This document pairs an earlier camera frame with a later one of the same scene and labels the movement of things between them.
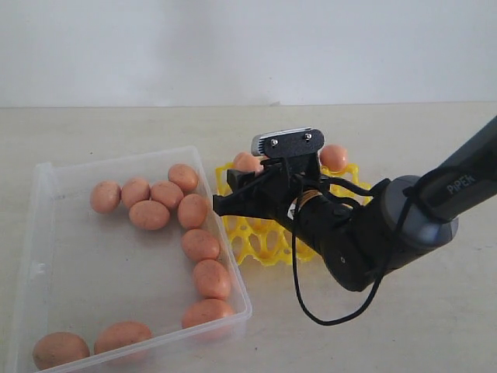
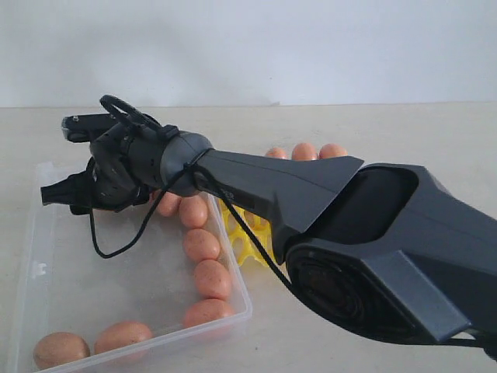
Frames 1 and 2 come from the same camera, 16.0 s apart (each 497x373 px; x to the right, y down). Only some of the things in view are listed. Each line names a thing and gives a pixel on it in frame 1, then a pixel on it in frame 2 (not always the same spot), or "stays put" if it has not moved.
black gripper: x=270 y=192 to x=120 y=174
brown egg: x=199 y=245 stays put
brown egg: x=334 y=157 stays put
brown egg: x=121 y=333 stays put
